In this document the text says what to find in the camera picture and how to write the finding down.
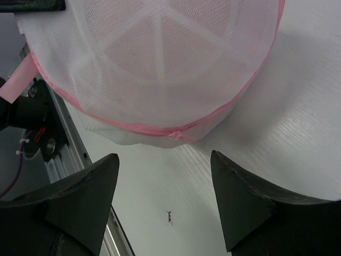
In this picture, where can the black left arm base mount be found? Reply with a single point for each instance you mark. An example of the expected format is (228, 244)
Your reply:
(37, 114)

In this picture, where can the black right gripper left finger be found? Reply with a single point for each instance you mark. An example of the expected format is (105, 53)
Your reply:
(67, 217)

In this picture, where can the white mesh laundry bag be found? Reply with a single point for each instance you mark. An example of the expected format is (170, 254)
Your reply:
(158, 73)

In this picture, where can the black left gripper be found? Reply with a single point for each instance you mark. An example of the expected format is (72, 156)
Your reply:
(18, 6)

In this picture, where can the aluminium front rail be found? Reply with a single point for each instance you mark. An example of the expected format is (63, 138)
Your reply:
(73, 159)

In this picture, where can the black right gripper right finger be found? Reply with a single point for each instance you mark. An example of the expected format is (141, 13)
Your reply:
(261, 218)

